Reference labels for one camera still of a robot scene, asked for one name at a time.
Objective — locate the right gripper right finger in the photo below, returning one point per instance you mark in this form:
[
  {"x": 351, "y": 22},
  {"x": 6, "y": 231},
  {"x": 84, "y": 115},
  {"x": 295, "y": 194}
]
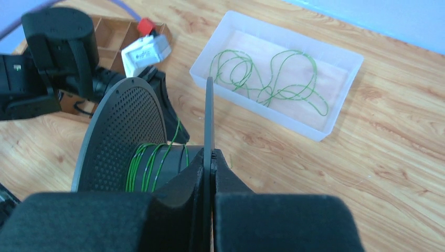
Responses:
[{"x": 249, "y": 221}]

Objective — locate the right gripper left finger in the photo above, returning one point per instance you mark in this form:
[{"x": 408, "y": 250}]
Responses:
[{"x": 170, "y": 219}]

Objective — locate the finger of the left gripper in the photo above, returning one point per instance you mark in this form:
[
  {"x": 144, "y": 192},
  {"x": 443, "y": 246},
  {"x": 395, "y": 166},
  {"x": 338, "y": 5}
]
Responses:
[{"x": 171, "y": 120}]

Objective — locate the dark grey spool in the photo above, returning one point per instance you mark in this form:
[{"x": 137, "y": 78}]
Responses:
[{"x": 125, "y": 148}]

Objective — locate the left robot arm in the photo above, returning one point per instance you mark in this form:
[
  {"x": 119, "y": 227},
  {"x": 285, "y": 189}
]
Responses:
[{"x": 61, "y": 55}]

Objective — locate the wooden compartment tray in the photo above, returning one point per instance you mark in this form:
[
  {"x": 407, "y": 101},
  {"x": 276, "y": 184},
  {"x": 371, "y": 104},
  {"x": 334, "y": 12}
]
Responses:
[{"x": 112, "y": 35}]

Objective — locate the translucent plastic bin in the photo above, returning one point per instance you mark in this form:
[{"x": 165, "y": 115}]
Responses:
[{"x": 293, "y": 80}]

